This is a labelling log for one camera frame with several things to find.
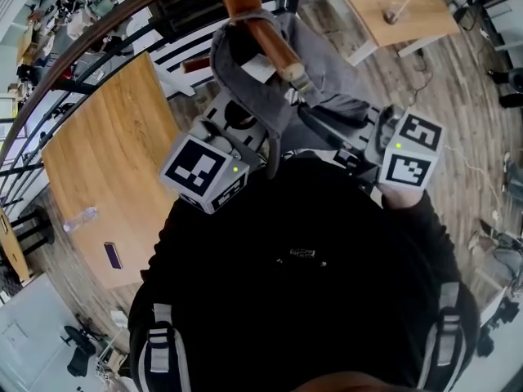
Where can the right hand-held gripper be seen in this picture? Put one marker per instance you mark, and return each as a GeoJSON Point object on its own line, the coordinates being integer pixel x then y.
{"type": "Point", "coordinates": [408, 166]}

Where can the person's left forearm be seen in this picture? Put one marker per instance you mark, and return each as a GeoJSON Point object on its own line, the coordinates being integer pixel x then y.
{"type": "Point", "coordinates": [173, 239]}

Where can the clear plastic bottle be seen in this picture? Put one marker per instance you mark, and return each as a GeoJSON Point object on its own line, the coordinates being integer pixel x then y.
{"type": "Point", "coordinates": [80, 219]}

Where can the person's right forearm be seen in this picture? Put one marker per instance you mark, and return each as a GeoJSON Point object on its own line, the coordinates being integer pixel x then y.
{"type": "Point", "coordinates": [425, 227]}

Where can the grey baseball cap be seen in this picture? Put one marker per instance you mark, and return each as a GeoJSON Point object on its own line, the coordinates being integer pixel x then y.
{"type": "Point", "coordinates": [253, 96]}

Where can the wooden handrail black metal railing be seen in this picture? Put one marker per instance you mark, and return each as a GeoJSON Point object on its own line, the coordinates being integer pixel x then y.
{"type": "Point", "coordinates": [61, 76]}

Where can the small wooden table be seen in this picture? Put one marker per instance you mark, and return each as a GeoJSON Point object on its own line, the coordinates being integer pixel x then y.
{"type": "Point", "coordinates": [408, 19]}

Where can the person's black hoodie torso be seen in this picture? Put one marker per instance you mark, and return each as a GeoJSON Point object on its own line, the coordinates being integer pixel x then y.
{"type": "Point", "coordinates": [294, 308]}

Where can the black stool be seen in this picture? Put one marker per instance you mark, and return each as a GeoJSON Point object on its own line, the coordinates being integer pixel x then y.
{"type": "Point", "coordinates": [34, 231]}

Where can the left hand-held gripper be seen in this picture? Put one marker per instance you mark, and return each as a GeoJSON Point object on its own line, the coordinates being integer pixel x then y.
{"type": "Point", "coordinates": [196, 170]}

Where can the cup with straw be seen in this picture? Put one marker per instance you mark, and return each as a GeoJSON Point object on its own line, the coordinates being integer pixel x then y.
{"type": "Point", "coordinates": [394, 14]}

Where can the wooden table with white legs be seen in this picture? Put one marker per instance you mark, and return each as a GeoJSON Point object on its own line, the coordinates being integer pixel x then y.
{"type": "Point", "coordinates": [110, 145]}

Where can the black office chair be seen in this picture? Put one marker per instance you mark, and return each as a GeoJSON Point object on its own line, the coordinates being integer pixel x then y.
{"type": "Point", "coordinates": [79, 349]}

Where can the dark smartphone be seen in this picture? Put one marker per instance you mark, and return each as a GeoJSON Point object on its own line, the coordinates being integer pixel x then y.
{"type": "Point", "coordinates": [113, 255]}

